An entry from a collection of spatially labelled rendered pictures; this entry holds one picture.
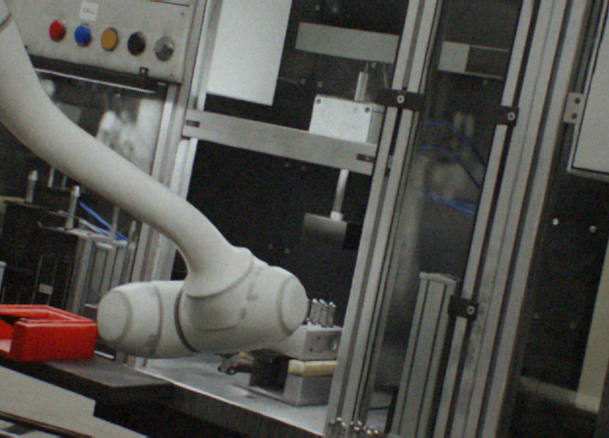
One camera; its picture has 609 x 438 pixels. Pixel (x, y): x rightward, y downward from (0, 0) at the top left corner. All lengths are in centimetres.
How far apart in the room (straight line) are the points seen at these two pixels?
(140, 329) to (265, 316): 18
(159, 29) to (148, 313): 56
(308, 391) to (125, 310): 43
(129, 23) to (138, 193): 56
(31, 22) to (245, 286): 82
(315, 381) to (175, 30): 60
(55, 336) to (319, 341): 41
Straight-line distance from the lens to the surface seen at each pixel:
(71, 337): 215
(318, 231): 218
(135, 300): 182
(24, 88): 172
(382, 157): 191
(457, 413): 185
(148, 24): 220
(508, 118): 182
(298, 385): 211
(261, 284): 174
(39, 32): 237
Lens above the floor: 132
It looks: 3 degrees down
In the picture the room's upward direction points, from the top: 11 degrees clockwise
